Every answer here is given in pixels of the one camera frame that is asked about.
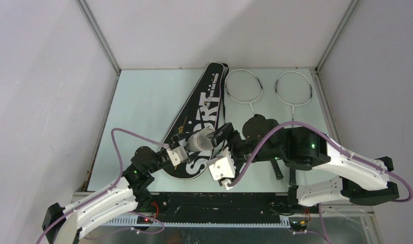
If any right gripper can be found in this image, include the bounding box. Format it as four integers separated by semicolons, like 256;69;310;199
206;123;281;184

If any white shuttlecock tube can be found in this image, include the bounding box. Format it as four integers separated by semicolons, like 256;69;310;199
186;128;214;151

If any black racket bag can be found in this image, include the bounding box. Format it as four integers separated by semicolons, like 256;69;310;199
164;62;229;180

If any white racket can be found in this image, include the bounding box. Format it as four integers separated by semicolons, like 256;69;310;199
275;71;313;186
225;69;284;181

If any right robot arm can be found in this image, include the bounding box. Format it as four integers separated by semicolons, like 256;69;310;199
206;114;399;212

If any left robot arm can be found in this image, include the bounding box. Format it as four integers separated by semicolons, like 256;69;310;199
37;131;212;243

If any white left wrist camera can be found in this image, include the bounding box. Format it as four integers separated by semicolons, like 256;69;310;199
166;146;188;166

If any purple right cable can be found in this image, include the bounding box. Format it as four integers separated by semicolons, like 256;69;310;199
226;121;413;244

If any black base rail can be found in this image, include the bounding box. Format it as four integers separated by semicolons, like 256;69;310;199
139;192;322;225

